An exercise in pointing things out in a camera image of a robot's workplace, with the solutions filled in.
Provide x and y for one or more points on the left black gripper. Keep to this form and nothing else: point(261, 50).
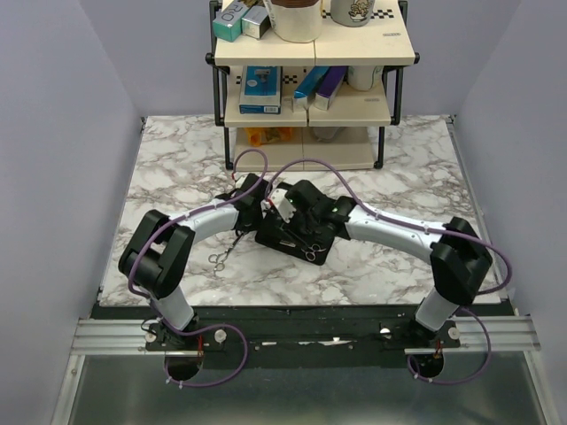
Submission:
point(254, 226)

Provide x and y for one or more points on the black zip tool case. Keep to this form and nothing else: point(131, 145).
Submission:
point(272, 228)

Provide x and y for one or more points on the silver thinning scissors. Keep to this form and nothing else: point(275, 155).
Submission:
point(298, 246)

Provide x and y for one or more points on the silver cutting scissors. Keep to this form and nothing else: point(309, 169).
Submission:
point(218, 259)

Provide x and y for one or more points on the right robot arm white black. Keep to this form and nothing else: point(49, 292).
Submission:
point(459, 260)

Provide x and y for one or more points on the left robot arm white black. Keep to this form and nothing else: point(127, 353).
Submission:
point(156, 256)

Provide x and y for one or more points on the orange snack bag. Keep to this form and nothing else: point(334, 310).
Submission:
point(258, 136)

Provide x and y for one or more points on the grey pouch on shelf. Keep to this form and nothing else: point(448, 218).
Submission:
point(326, 134)

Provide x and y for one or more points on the beige three-tier shelf rack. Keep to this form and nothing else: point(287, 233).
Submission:
point(364, 115)

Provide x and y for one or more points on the blue toothpaste box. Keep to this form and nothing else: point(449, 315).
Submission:
point(305, 92)

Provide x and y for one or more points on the blue razor package box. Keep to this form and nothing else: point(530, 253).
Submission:
point(260, 90)

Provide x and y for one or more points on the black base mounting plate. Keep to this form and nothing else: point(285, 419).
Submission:
point(222, 337)

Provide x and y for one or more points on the purple toothpaste box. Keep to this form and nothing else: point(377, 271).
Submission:
point(329, 87)

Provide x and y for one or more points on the white green cup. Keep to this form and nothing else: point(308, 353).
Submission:
point(364, 78)

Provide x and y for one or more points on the silver grey small box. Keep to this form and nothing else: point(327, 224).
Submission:
point(256, 22)

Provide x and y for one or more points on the teal white carton box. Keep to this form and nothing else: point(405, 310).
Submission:
point(227, 25)

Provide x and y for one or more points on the white round tub brown lid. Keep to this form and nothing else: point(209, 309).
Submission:
point(295, 21)

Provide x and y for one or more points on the white printed mug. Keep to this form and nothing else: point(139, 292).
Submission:
point(351, 13)

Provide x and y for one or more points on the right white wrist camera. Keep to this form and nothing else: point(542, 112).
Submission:
point(277, 201)

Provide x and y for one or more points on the aluminium rail profile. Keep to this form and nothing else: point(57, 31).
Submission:
point(125, 337)

